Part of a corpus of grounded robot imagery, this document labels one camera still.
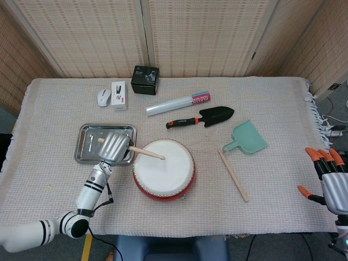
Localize red drum with white skin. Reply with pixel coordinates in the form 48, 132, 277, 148
132, 138, 197, 202

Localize woven beige tablecloth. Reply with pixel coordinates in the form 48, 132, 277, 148
0, 76, 338, 235

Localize black cardboard box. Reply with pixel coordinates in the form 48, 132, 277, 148
130, 65, 160, 96

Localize bamboo folding screen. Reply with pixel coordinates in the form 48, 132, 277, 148
0, 0, 348, 115

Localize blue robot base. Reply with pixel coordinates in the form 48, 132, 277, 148
113, 234, 230, 261

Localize black garden trowel orange collar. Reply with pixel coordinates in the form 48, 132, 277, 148
165, 105, 235, 131

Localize white cardboard box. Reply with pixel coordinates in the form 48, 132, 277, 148
110, 80, 129, 112

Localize plastic food wrap roll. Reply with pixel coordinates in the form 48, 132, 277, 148
145, 91, 213, 117

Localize white computer mouse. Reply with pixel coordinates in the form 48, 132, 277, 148
97, 88, 112, 108

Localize stainless steel tray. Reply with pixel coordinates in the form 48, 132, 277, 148
73, 122, 138, 166

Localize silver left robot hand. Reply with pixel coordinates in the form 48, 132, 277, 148
97, 132, 134, 166

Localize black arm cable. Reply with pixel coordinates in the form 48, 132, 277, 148
86, 181, 120, 255

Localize white power strip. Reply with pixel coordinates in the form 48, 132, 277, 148
325, 125, 346, 138

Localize wooden drumstick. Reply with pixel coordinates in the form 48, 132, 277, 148
97, 138, 166, 161
217, 150, 250, 203

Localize teal plastic dustpan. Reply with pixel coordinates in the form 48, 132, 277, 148
222, 119, 269, 155

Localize silver right hand orange fingertips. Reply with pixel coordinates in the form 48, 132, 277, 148
297, 147, 348, 215

